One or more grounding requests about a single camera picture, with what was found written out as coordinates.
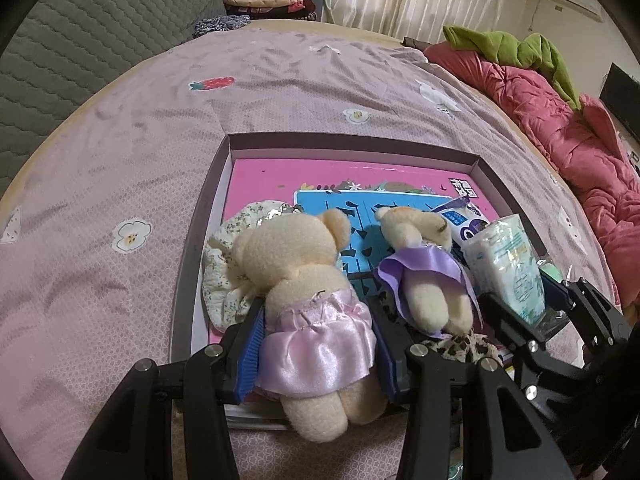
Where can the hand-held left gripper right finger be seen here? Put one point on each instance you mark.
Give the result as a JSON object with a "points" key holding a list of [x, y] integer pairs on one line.
{"points": [[387, 360]]}

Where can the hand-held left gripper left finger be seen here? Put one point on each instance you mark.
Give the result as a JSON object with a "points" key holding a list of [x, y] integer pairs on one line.
{"points": [[250, 355]]}

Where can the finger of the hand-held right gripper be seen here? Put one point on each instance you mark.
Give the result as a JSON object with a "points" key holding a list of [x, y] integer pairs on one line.
{"points": [[595, 310], [510, 330]]}

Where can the leopard print cloth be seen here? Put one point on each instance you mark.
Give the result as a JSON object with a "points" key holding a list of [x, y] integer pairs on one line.
{"points": [[465, 347]]}

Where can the green floral tissue pack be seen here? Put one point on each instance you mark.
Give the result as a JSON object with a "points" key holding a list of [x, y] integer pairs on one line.
{"points": [[505, 260]]}

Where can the teddy bear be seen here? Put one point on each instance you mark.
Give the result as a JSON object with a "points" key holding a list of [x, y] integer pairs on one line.
{"points": [[425, 270], [295, 260]]}

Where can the grey cardboard box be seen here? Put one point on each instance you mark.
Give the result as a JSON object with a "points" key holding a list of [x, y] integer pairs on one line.
{"points": [[200, 210]]}

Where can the green sponge packet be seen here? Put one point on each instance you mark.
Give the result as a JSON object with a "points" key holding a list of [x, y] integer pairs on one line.
{"points": [[551, 272]]}

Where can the floral fabric hat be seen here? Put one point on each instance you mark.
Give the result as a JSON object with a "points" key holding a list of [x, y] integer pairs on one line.
{"points": [[220, 280]]}

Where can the cartoon face snack packet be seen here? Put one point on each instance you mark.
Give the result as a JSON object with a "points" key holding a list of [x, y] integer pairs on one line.
{"points": [[460, 220]]}

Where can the pink book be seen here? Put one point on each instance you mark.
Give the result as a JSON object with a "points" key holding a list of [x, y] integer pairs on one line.
{"points": [[280, 180]]}

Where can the pink quilt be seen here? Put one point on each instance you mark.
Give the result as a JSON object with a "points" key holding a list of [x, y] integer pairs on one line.
{"points": [[550, 120]]}

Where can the black television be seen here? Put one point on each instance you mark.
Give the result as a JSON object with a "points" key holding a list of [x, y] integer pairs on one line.
{"points": [[620, 100]]}

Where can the green blanket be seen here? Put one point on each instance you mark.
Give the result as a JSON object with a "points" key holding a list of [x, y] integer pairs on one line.
{"points": [[525, 50]]}

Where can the white air conditioner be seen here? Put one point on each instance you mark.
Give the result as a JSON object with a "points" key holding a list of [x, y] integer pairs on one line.
{"points": [[575, 0]]}

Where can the blue patterned cloth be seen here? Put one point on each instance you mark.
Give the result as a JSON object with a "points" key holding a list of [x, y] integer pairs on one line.
{"points": [[220, 25]]}

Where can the dark red folded cloth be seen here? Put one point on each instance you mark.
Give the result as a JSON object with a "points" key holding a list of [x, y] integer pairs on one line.
{"points": [[305, 7]]}

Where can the grey quilted headboard cover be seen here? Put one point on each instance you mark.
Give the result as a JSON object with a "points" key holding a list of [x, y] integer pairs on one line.
{"points": [[75, 35]]}

